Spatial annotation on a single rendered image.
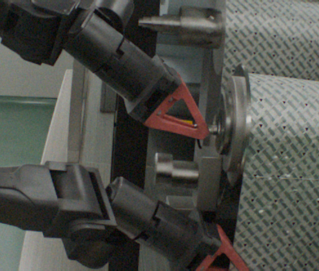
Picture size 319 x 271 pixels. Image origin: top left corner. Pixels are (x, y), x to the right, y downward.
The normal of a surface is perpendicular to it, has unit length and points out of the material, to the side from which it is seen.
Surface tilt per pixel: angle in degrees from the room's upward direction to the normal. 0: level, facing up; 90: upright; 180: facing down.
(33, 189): 36
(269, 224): 91
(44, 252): 0
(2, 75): 90
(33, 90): 90
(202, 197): 90
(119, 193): 61
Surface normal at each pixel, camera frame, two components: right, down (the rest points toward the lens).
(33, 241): 0.08, -0.96
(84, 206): 0.46, -0.63
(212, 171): 0.06, 0.26
